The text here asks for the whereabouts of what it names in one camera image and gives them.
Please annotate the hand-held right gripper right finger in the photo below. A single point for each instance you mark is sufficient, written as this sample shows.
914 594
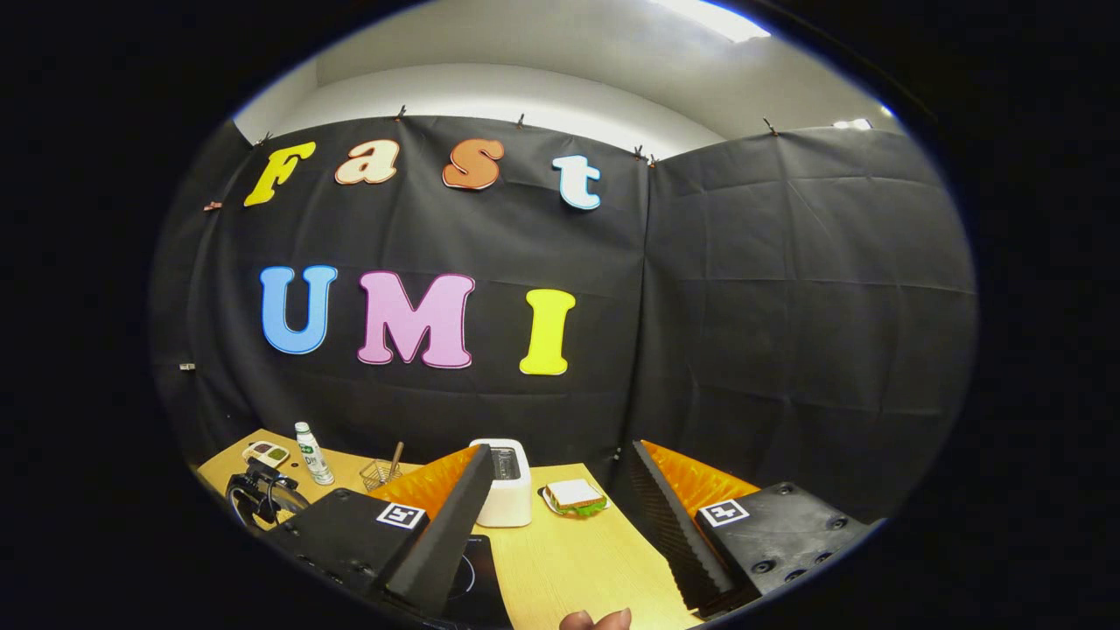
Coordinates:
669 534

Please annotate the white green drink bottle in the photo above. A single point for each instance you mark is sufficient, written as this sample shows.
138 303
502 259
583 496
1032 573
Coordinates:
313 455

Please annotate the ceiling light panel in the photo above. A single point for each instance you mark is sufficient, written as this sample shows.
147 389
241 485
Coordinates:
853 124

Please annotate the sandwich with lettuce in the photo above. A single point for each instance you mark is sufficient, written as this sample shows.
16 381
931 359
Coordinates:
575 495

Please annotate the white divided bean dish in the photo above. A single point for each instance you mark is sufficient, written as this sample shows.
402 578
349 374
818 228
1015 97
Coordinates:
266 453

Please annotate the small white plate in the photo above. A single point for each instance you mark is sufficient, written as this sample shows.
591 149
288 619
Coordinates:
549 502

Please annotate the black induction cooktop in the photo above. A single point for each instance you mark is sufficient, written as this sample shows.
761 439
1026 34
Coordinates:
479 582

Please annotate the white toaster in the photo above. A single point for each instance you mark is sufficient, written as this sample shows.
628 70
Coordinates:
514 494

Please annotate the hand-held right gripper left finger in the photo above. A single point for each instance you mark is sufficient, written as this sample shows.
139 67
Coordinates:
446 534

